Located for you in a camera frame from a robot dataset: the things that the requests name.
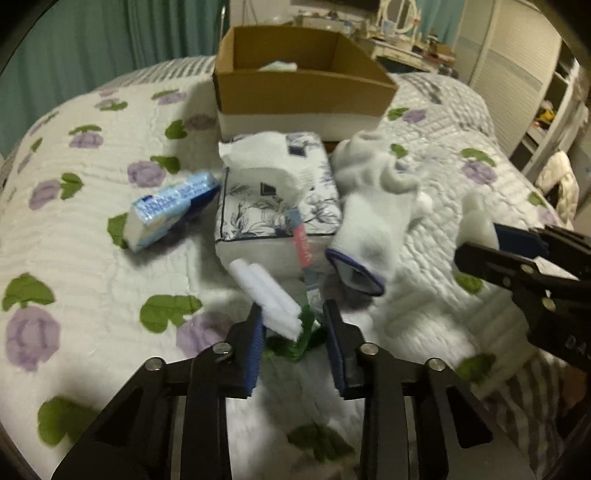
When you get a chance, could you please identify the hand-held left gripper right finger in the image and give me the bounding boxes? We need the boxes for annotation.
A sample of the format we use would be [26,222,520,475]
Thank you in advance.
[322,299,523,480]

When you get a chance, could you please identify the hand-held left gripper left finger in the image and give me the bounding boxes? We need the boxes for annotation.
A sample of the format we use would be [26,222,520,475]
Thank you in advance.
[52,302,267,480]

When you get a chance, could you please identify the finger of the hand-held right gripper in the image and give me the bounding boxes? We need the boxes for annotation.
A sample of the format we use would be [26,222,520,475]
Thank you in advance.
[493,223,591,278]
[454,241,581,302]

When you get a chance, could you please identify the brown cardboard box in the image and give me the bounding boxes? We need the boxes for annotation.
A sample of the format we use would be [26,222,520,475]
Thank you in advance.
[212,25,399,142]

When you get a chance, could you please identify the green plastic wrapper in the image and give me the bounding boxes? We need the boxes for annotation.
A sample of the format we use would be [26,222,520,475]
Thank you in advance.
[265,304,329,361]

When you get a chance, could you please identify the cream puffy jacket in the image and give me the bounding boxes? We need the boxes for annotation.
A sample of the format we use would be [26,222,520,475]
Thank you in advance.
[534,150,581,228]

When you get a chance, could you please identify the white sock blue cuff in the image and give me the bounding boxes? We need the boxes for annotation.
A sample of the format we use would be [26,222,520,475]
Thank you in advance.
[325,188,417,297]

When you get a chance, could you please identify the floral tissue pack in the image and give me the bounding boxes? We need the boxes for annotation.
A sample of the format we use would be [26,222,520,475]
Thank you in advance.
[214,131,343,278]

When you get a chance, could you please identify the white open shelf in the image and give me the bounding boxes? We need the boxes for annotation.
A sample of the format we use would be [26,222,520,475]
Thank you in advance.
[521,58,591,186]

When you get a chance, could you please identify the white grey sock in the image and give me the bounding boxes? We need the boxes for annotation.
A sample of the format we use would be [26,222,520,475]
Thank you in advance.
[331,130,433,219]

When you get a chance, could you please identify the blue pocket tissue packet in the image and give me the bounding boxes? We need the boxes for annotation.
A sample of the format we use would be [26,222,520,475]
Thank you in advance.
[127,170,222,254]

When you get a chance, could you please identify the white louvred wardrobe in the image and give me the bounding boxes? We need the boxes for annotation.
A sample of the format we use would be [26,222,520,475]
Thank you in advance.
[455,0,563,158]

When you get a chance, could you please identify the white loose tissue sheet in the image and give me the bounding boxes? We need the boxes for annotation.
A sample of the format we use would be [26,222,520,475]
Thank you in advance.
[218,131,306,205]

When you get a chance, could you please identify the white floral quilt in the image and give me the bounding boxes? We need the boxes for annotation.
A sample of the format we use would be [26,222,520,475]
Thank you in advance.
[0,55,580,480]

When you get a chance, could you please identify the white dressing table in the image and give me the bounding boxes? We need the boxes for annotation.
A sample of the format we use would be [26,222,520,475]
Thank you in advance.
[294,8,459,75]

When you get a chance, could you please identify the white framed mirror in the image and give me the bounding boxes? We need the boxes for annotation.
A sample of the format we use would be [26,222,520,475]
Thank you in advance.
[378,0,420,37]

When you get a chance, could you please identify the teal curtain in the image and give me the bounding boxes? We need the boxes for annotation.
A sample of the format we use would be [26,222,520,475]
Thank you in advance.
[0,0,242,158]

